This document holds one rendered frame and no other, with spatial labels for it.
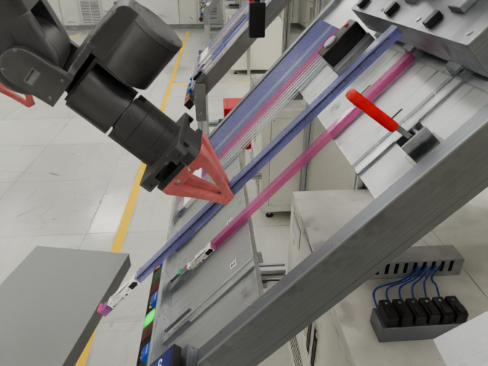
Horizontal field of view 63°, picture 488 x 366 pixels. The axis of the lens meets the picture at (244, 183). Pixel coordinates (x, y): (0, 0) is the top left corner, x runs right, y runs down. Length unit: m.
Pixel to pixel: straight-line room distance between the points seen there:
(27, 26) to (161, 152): 0.16
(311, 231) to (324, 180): 1.08
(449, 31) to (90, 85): 0.36
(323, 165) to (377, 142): 1.55
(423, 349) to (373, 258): 0.39
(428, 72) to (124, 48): 0.36
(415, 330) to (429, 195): 0.42
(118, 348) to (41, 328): 0.74
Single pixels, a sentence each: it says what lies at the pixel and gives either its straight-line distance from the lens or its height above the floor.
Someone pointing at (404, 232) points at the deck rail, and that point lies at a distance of 0.44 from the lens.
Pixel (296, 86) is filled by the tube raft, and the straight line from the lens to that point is 0.81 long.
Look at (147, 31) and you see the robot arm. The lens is 0.39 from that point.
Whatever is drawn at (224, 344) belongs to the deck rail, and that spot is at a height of 0.82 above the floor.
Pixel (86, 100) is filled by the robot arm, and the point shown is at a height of 1.10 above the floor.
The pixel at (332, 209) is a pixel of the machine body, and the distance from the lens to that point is 1.13.
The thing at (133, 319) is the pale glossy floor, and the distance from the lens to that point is 1.70.
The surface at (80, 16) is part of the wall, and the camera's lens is 9.57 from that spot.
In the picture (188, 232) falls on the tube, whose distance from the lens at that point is 0.50.
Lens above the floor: 1.21
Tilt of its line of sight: 29 degrees down
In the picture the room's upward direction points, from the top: straight up
